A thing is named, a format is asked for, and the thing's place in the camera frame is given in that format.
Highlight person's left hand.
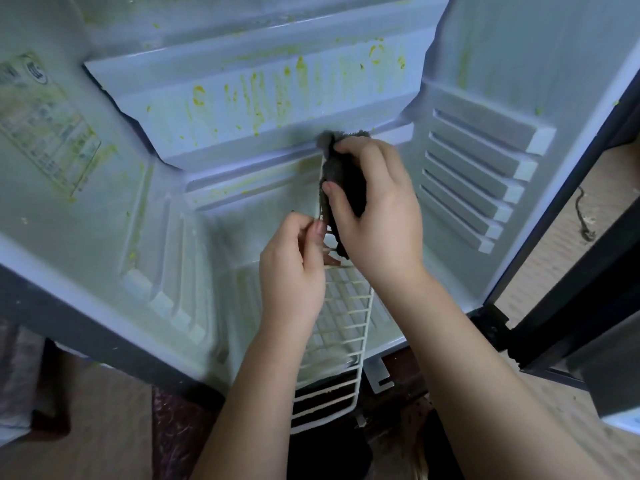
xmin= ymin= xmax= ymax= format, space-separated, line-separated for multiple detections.
xmin=259 ymin=211 xmax=329 ymax=341

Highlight person's right hand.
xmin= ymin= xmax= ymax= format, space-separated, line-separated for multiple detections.
xmin=320 ymin=135 xmax=426 ymax=296

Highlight dark grey cloth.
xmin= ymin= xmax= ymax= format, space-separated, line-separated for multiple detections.
xmin=317 ymin=131 xmax=373 ymax=261

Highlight white wire shelf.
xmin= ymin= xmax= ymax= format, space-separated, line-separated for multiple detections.
xmin=290 ymin=155 xmax=376 ymax=436

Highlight grey mini fridge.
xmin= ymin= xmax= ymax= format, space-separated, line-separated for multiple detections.
xmin=0 ymin=0 xmax=640 ymax=396

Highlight fridge door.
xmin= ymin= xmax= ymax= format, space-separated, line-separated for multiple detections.
xmin=490 ymin=199 xmax=640 ymax=436

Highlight person's right forearm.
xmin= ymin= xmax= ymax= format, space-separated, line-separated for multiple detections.
xmin=375 ymin=269 xmax=611 ymax=480

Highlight person's left forearm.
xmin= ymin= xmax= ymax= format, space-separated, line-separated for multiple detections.
xmin=190 ymin=319 xmax=316 ymax=480

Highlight person's dark trousers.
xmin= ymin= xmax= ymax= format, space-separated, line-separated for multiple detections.
xmin=285 ymin=409 xmax=466 ymax=480

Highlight dark red wooden stand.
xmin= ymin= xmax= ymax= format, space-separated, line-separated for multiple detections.
xmin=150 ymin=345 xmax=441 ymax=480

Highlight grey velvet sofa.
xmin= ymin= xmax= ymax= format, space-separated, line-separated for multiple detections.
xmin=0 ymin=319 xmax=73 ymax=448

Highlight black power cable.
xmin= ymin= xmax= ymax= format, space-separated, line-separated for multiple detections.
xmin=573 ymin=185 xmax=598 ymax=243

